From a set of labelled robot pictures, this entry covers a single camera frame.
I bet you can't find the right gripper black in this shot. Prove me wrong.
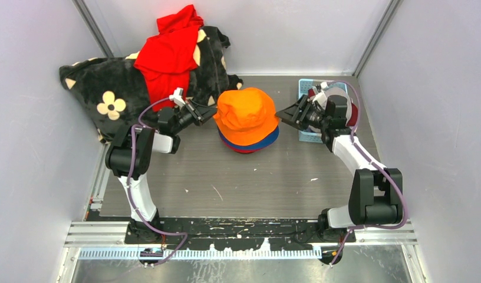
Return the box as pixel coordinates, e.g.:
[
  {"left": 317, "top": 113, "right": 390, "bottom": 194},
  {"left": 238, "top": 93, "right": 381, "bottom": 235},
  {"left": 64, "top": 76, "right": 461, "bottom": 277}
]
[{"left": 276, "top": 94, "right": 331, "bottom": 131}]

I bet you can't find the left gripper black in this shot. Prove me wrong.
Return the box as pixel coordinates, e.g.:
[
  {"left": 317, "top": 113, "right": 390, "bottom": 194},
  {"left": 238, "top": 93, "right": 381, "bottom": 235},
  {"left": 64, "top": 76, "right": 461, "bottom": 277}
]
[{"left": 172, "top": 99, "right": 219, "bottom": 134}]

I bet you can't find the light blue plastic basket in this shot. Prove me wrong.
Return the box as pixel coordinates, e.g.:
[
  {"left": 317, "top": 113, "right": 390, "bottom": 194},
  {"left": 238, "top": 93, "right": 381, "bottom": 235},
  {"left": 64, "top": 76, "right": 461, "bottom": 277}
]
[{"left": 298, "top": 78, "right": 349, "bottom": 143}]

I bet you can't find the blue bucket hat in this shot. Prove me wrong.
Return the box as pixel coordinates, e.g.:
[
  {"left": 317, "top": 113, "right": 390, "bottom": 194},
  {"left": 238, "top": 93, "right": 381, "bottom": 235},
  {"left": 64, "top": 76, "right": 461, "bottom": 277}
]
[{"left": 218, "top": 127, "right": 280, "bottom": 154}]

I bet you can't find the orange hat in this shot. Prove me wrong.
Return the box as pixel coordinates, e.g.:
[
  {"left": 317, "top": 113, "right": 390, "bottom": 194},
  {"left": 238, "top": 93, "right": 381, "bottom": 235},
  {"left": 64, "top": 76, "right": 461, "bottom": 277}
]
[{"left": 213, "top": 87, "right": 279, "bottom": 146}]

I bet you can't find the red bucket hat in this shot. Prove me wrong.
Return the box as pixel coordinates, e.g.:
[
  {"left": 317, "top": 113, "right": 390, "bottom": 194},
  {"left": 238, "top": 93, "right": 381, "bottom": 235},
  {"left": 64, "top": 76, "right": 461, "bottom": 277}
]
[{"left": 222, "top": 140, "right": 272, "bottom": 154}]

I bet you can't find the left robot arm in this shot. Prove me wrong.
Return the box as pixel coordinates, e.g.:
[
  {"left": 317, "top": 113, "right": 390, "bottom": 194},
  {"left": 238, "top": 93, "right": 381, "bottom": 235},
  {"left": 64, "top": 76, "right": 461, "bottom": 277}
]
[{"left": 105, "top": 101, "right": 217, "bottom": 243}]

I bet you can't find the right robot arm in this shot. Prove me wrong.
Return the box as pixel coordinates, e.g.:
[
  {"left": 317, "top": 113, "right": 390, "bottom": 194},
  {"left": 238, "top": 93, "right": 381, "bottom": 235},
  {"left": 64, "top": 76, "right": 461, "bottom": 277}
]
[{"left": 276, "top": 95, "right": 408, "bottom": 242}]

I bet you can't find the dark red hat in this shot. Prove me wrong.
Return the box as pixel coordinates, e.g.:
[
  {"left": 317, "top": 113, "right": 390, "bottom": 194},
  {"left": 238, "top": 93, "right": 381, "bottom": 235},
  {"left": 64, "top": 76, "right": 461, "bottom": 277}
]
[{"left": 307, "top": 87, "right": 359, "bottom": 128}]

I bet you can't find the red cloth on blanket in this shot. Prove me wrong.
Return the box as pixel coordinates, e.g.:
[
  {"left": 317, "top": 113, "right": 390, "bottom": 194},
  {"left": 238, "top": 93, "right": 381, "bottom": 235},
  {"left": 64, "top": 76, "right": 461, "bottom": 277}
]
[{"left": 134, "top": 4, "right": 204, "bottom": 104}]

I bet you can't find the black floral plush blanket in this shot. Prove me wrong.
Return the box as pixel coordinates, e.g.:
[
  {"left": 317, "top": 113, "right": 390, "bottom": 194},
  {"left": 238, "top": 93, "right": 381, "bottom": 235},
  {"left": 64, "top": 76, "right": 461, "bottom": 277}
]
[{"left": 58, "top": 26, "right": 243, "bottom": 143}]

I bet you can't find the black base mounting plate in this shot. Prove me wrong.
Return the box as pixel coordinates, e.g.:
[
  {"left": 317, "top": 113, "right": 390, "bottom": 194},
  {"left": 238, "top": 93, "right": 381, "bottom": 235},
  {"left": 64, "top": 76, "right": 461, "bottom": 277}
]
[{"left": 124, "top": 218, "right": 355, "bottom": 251}]

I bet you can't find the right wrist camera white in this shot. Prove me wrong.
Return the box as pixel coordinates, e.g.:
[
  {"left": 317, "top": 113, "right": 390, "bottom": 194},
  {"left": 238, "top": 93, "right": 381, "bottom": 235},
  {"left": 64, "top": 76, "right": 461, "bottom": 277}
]
[{"left": 308, "top": 81, "right": 328, "bottom": 111}]

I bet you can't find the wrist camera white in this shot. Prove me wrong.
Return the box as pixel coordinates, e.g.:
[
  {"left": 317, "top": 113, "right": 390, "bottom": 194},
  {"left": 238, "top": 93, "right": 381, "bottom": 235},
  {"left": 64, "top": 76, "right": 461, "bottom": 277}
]
[
  {"left": 308, "top": 81, "right": 328, "bottom": 111},
  {"left": 169, "top": 87, "right": 187, "bottom": 108}
]

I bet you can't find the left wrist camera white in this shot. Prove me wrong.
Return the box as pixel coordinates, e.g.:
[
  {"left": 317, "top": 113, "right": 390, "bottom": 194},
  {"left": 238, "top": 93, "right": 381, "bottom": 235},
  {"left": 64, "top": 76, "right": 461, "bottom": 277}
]
[{"left": 169, "top": 87, "right": 187, "bottom": 108}]

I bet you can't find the aluminium rail frame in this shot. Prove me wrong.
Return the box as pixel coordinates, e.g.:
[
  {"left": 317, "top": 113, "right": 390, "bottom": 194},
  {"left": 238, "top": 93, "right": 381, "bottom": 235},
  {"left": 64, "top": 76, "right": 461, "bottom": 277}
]
[{"left": 65, "top": 222, "right": 418, "bottom": 260}]

